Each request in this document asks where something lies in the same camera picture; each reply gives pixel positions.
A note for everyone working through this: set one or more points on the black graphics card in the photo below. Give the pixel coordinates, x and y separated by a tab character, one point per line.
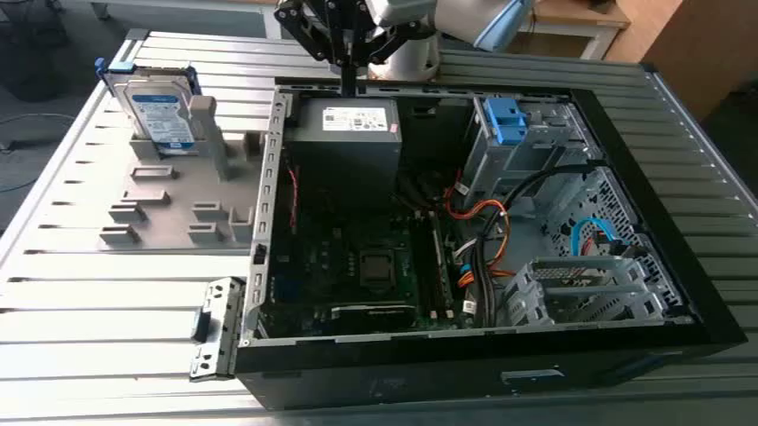
379	317

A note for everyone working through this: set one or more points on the hard disk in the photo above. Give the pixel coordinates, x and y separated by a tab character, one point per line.
160	115

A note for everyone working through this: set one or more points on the grey plastic parts rack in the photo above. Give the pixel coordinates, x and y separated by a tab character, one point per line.
177	213

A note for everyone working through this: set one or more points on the blue plastic drive latch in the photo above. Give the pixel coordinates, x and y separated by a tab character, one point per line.
503	120

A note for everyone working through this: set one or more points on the black open PC case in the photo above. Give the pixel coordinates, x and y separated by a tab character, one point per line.
413	377

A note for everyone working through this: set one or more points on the green RAM stick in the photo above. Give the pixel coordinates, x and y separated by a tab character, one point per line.
441	266

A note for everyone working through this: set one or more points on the black RAM slot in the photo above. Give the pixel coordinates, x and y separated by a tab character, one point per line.
421	266

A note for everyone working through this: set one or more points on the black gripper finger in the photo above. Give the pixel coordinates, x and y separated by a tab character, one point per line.
353	44
308	26

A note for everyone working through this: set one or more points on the grey metal optical drive cage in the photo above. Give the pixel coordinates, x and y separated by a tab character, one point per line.
532	155

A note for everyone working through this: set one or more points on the brown wooden cabinet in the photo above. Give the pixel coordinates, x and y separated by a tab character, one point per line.
698	44

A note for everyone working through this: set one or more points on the grey metal disk bay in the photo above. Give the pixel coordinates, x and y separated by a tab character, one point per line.
592	289

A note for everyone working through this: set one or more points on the black office chair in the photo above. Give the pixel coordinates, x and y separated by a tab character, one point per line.
34	66

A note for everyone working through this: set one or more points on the CPU socket with silver CPU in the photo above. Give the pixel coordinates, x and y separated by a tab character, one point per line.
376	268

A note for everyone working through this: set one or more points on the hinged metal slot bracket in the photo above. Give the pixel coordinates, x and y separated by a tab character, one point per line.
224	310

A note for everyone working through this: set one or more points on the white desk frame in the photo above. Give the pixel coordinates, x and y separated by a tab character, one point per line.
269	26

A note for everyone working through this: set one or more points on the dark green motherboard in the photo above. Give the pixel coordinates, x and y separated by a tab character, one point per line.
319	266

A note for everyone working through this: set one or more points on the grey power supply unit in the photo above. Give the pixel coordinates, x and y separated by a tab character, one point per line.
343	168

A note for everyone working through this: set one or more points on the white framed wooden desk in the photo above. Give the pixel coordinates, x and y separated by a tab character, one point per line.
568	11

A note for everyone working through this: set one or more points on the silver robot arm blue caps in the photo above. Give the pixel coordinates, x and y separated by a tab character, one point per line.
408	57

